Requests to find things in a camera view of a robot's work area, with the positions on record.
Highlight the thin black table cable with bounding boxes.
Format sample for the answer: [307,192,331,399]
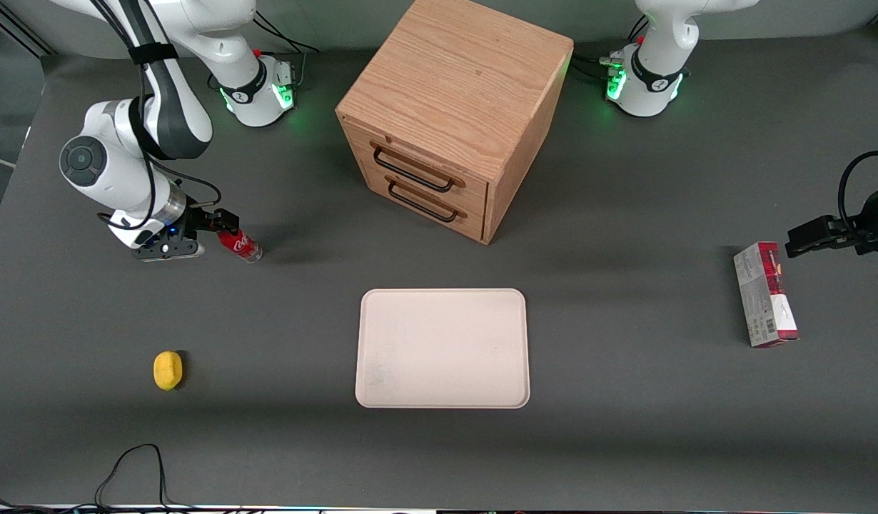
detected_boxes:
[94,443,197,512]

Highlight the red plaid cardboard box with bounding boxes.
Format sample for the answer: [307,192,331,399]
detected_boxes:
[733,241,801,349]

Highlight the red coke bottle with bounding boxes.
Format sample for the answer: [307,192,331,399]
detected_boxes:
[218,228,264,264]

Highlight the black left arm base cables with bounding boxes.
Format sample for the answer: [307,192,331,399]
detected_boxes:
[571,16,650,81]

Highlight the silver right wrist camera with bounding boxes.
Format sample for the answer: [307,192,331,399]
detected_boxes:
[131,238,206,263]

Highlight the black right arm base cables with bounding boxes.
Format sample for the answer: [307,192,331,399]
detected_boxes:
[250,13,320,90]

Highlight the beige plastic tray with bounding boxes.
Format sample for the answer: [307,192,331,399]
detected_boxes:
[355,288,531,410]

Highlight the black metal drawer handle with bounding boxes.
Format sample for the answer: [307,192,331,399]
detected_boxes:
[370,141,466,193]
[385,176,468,223]

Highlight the wooden drawer front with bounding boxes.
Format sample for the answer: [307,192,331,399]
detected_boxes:
[364,161,490,243]
[343,118,491,204]

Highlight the wooden drawer cabinet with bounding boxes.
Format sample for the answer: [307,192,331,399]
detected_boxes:
[335,0,575,246]

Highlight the black left gripper cable loop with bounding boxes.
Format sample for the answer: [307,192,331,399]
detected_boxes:
[838,150,878,231]

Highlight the yellow lemon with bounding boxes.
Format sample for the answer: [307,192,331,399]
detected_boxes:
[153,351,184,391]

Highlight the black arm base cables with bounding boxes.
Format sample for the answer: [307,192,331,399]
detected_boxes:
[250,13,320,90]
[571,16,650,81]

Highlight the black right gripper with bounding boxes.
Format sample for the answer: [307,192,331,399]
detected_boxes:
[169,202,241,245]

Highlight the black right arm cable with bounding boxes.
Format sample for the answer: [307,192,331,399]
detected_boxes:
[89,0,223,231]

